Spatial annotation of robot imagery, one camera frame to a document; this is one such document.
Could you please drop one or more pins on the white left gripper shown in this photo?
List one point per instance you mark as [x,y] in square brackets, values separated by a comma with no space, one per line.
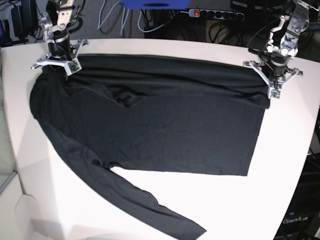
[275,77]

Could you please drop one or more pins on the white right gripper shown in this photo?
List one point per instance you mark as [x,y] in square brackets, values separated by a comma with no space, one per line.
[62,54]

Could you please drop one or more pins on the dark grey long-sleeve T-shirt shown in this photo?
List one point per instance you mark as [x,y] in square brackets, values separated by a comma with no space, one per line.
[150,113]

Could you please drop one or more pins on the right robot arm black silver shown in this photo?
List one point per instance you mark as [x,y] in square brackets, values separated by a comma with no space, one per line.
[60,19]

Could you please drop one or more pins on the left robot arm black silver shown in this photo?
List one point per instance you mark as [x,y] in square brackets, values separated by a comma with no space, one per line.
[282,46]

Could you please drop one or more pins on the black equipment on floor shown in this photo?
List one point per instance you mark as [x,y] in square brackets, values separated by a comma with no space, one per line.
[24,16]

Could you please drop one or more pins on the blue box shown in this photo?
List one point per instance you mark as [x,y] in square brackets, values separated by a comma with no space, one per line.
[156,4]

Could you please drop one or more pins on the black OpenArm case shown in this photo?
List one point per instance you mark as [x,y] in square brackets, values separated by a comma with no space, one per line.
[302,218]

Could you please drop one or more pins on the white power strip red switch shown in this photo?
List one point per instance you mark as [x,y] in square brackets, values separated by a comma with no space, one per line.
[211,14]

